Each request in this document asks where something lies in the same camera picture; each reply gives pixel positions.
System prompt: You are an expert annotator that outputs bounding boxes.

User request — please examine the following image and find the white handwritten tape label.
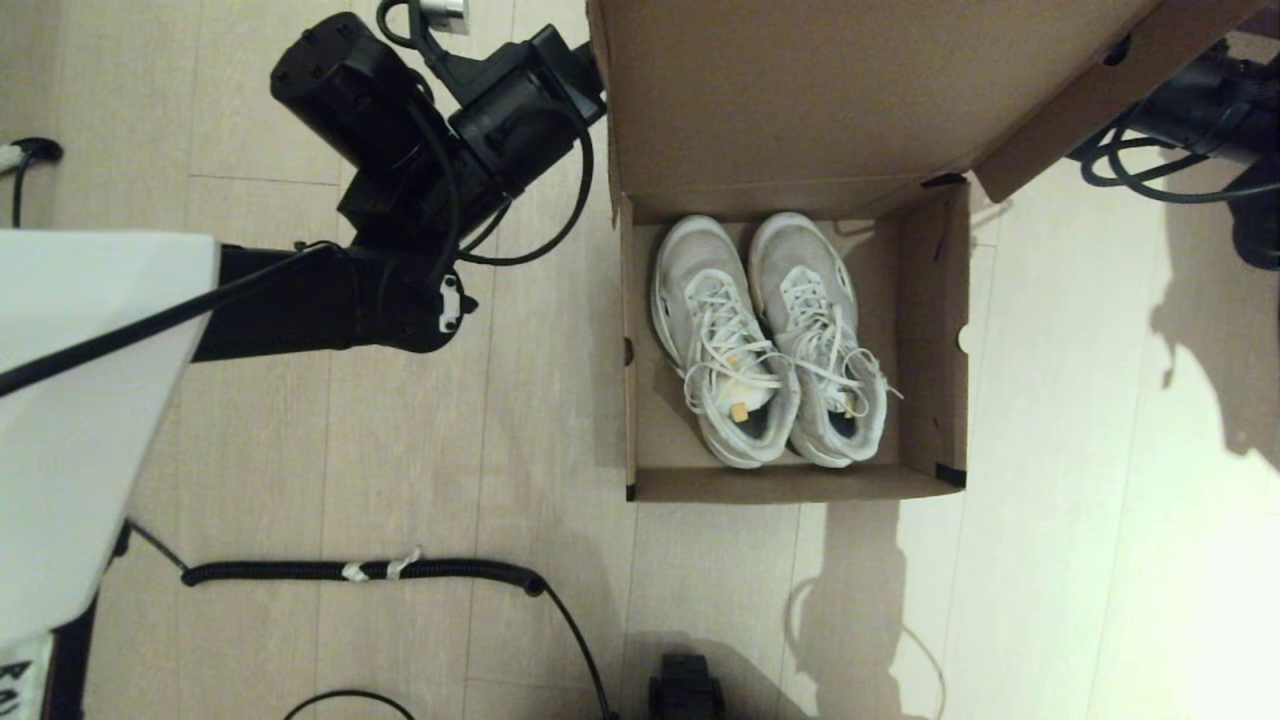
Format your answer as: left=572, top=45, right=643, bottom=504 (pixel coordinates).
left=0, top=658, right=36, bottom=720

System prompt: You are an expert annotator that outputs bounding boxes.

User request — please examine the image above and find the black cable loop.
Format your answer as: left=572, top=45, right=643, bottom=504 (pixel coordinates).
left=285, top=689, right=416, bottom=720

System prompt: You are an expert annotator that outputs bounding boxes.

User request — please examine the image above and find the white left arm cable clip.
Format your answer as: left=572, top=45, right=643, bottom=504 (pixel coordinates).
left=436, top=275, right=467, bottom=335

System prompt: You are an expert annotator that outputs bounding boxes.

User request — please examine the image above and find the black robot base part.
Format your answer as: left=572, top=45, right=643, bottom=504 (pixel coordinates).
left=648, top=654, right=724, bottom=720

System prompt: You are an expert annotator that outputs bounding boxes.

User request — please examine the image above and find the white tape strip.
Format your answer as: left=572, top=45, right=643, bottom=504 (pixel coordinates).
left=343, top=547, right=424, bottom=583

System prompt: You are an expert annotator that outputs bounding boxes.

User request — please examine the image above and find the black coiled floor cable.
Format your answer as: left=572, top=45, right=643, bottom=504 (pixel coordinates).
left=128, top=520, right=621, bottom=720

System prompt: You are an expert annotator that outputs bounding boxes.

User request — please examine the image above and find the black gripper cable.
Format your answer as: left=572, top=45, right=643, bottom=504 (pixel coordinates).
left=1068, top=120, right=1280, bottom=205
left=455, top=95, right=597, bottom=269

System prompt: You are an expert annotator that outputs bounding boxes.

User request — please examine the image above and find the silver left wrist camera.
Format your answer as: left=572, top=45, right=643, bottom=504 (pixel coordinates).
left=416, top=0, right=472, bottom=36

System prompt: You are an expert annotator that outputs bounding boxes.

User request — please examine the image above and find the white mesh sneaker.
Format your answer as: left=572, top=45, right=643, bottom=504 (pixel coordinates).
left=650, top=215, right=802, bottom=470
left=748, top=211, right=902, bottom=470

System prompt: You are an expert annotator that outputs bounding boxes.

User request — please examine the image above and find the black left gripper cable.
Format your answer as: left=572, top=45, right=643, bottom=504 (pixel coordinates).
left=455, top=95, right=597, bottom=269

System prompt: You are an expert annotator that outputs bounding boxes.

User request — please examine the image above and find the black power plug cable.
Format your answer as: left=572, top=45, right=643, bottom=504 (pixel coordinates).
left=0, top=138, right=63, bottom=229

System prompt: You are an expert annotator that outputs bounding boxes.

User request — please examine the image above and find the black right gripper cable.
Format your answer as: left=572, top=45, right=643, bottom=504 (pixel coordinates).
left=1068, top=120, right=1280, bottom=205

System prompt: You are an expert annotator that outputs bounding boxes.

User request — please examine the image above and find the brown cardboard shoe box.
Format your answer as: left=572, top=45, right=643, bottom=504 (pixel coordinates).
left=587, top=0, right=1271, bottom=503

